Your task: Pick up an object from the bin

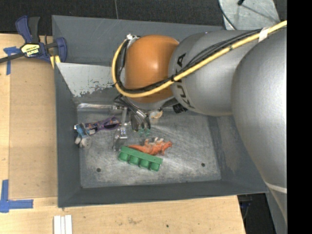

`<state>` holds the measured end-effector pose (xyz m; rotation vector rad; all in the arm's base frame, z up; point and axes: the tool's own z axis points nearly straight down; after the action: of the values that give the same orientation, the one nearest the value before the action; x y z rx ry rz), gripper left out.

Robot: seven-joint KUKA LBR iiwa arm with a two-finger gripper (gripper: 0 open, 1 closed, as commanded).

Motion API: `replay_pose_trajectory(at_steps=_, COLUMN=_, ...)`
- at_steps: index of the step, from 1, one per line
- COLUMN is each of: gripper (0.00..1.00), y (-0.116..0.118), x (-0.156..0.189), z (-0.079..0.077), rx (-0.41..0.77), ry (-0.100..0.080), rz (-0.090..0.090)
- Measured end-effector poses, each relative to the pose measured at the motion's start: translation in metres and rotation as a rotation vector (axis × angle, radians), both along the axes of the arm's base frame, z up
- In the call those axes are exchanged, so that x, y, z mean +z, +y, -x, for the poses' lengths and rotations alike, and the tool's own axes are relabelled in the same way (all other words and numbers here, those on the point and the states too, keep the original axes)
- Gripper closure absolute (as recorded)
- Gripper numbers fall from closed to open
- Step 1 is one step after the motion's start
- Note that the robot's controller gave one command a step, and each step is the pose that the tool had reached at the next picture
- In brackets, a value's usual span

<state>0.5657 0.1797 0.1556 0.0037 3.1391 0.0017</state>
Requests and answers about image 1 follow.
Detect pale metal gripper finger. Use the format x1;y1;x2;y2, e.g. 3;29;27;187
112;128;129;152
109;104;124;115

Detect purple sunglasses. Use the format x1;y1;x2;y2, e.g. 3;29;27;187
84;116;122;135

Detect green studded toy block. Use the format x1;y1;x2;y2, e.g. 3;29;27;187
117;145;164;173

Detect orange toy dinosaur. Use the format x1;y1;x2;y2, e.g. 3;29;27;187
127;137;174;156

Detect blue and white toy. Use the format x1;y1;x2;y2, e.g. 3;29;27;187
74;123;93;149

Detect grey metal bin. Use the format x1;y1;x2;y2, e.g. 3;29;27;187
51;15;269;208

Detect pale wood board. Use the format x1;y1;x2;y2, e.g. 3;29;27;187
8;34;59;200

